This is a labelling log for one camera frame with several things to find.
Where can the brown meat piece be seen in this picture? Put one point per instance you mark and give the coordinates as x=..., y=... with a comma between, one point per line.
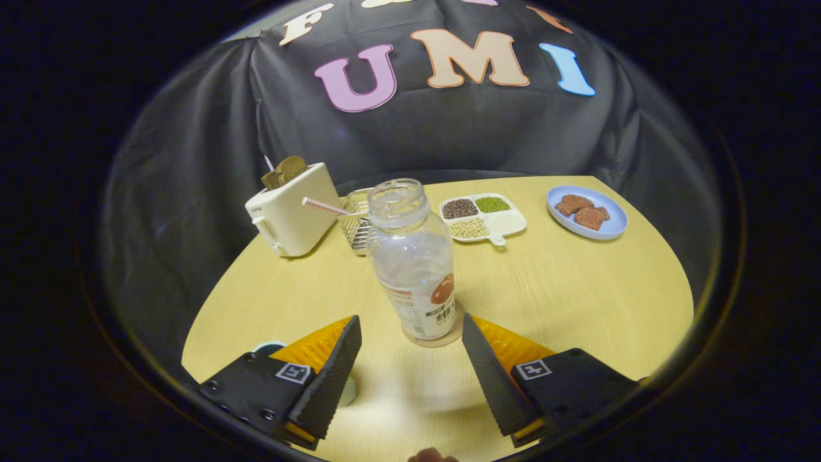
x=591, y=218
x=573, y=204

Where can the white toaster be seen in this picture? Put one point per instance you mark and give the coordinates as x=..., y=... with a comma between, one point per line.
x=288, y=218

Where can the ribbed clear glass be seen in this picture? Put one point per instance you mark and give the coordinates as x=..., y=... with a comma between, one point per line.
x=356, y=232

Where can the brown bread slice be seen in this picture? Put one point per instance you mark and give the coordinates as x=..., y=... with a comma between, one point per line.
x=273, y=179
x=292, y=168

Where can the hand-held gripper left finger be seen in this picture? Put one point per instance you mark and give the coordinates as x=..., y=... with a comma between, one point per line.
x=333, y=378

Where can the clear plastic juice bottle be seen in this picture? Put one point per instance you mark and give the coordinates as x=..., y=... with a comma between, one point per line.
x=410, y=256

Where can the black backdrop cloth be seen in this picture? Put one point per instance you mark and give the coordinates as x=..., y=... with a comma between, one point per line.
x=481, y=128

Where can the yellow soybeans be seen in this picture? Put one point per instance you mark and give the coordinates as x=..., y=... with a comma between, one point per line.
x=468, y=228

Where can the dark red beans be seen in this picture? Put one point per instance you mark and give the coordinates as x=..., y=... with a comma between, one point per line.
x=460, y=208

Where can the blue plate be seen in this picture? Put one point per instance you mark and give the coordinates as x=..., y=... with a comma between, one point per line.
x=617, y=221

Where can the white rice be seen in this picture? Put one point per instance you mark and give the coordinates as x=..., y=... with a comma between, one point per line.
x=505, y=222

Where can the white divided tray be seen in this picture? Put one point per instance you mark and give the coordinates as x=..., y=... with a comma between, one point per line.
x=510, y=223

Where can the white cup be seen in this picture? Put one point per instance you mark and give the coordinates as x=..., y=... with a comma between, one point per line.
x=266, y=347

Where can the wooden table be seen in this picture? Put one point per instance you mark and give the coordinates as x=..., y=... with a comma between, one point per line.
x=577, y=289

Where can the red striped straw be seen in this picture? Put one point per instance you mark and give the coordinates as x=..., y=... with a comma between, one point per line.
x=324, y=206

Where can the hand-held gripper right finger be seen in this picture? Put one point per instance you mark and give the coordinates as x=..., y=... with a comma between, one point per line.
x=490, y=378

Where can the green mung beans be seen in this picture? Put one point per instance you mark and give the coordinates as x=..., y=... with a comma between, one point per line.
x=492, y=205

